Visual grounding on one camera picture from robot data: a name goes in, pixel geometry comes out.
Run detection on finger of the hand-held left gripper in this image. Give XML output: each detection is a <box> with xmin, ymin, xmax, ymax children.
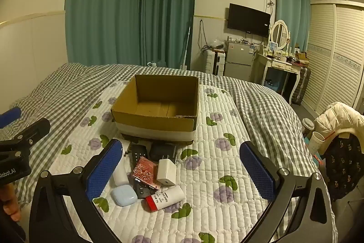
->
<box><xmin>0</xmin><ymin>118</ymin><xmax>51</xmax><ymax>156</ymax></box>
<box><xmin>0</xmin><ymin>107</ymin><xmax>22</xmax><ymax>129</ymax></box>

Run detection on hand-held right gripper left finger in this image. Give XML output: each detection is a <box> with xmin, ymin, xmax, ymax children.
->
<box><xmin>28</xmin><ymin>139</ymin><xmax>123</xmax><ymax>243</ymax></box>

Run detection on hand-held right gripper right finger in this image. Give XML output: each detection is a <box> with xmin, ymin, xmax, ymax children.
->
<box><xmin>239</xmin><ymin>141</ymin><xmax>337</xmax><ymax>243</ymax></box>

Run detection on white bottle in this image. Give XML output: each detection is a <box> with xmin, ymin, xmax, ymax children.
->
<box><xmin>113</xmin><ymin>154</ymin><xmax>130</xmax><ymax>187</ymax></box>

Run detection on light blue earbuds case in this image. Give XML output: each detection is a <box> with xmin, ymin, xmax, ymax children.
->
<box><xmin>111</xmin><ymin>185</ymin><xmax>139</xmax><ymax>207</ymax></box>

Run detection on pink floral card case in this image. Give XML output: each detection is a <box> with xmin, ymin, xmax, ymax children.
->
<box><xmin>131</xmin><ymin>159</ymin><xmax>160</xmax><ymax>190</ymax></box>

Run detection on small black remote control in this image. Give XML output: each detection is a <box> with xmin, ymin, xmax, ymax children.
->
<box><xmin>134</xmin><ymin>183</ymin><xmax>160</xmax><ymax>200</ymax></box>

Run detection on black charger box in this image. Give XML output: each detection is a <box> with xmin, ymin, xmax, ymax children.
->
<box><xmin>149</xmin><ymin>143</ymin><xmax>177</xmax><ymax>161</ymax></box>

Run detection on white charger adapter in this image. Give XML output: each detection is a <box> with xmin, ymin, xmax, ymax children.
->
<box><xmin>157</xmin><ymin>158</ymin><xmax>178</xmax><ymax>185</ymax></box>

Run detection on white tube with red label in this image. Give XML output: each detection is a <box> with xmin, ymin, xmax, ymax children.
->
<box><xmin>145</xmin><ymin>185</ymin><xmax>184</xmax><ymax>213</ymax></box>

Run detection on brown cardboard box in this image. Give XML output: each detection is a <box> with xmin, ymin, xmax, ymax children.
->
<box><xmin>111</xmin><ymin>74</ymin><xmax>200</xmax><ymax>144</ymax></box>

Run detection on person's left hand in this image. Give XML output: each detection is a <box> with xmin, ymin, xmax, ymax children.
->
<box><xmin>0</xmin><ymin>183</ymin><xmax>23</xmax><ymax>222</ymax></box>

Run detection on quilted floral mat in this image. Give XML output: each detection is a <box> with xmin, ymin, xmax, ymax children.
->
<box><xmin>43</xmin><ymin>80</ymin><xmax>285</xmax><ymax>243</ymax></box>

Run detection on white cup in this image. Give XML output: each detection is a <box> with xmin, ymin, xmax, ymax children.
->
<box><xmin>307</xmin><ymin>131</ymin><xmax>325</xmax><ymax>154</ymax></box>

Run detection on lidded jar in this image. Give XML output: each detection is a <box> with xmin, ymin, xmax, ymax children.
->
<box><xmin>302</xmin><ymin>118</ymin><xmax>316</xmax><ymax>137</ymax></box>

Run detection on blue basket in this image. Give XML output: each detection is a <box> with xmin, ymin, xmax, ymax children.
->
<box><xmin>263</xmin><ymin>78</ymin><xmax>281</xmax><ymax>93</ymax></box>

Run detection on dark patterned garment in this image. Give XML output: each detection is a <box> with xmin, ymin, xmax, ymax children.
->
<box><xmin>324</xmin><ymin>131</ymin><xmax>364</xmax><ymax>202</ymax></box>

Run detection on dark suitcase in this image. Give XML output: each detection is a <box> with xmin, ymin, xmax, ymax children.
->
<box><xmin>291</xmin><ymin>67</ymin><xmax>311</xmax><ymax>106</ymax></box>

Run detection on white puffer jacket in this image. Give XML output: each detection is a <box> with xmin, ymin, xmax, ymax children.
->
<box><xmin>314</xmin><ymin>102</ymin><xmax>364</xmax><ymax>147</ymax></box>

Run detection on white dressing table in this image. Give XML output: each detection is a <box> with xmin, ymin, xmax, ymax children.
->
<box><xmin>254</xmin><ymin>45</ymin><xmax>305</xmax><ymax>105</ymax></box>

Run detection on silver fridge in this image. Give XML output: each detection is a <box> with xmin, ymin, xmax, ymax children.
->
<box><xmin>223</xmin><ymin>40</ymin><xmax>256</xmax><ymax>83</ymax></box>

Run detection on white slatted wardrobe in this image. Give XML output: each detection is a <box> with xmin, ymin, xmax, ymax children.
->
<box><xmin>301</xmin><ymin>0</ymin><xmax>364</xmax><ymax>116</ymax></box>

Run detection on white oval mirror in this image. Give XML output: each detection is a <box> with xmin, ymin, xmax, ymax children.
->
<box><xmin>269</xmin><ymin>19</ymin><xmax>291</xmax><ymax>51</ymax></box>

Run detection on wide green curtain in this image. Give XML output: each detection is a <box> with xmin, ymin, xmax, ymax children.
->
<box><xmin>65</xmin><ymin>0</ymin><xmax>197</xmax><ymax>70</ymax></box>

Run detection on white pole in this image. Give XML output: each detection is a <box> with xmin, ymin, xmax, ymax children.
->
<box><xmin>182</xmin><ymin>19</ymin><xmax>192</xmax><ymax>70</ymax></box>

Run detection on narrow green curtain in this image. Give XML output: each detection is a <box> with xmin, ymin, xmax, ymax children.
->
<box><xmin>276</xmin><ymin>0</ymin><xmax>311</xmax><ymax>53</ymax></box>

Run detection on black wall cables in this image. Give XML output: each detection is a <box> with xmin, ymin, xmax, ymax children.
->
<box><xmin>198</xmin><ymin>19</ymin><xmax>210</xmax><ymax>53</ymax></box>

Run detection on black wall television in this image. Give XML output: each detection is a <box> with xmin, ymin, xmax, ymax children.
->
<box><xmin>227</xmin><ymin>3</ymin><xmax>271</xmax><ymax>38</ymax></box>

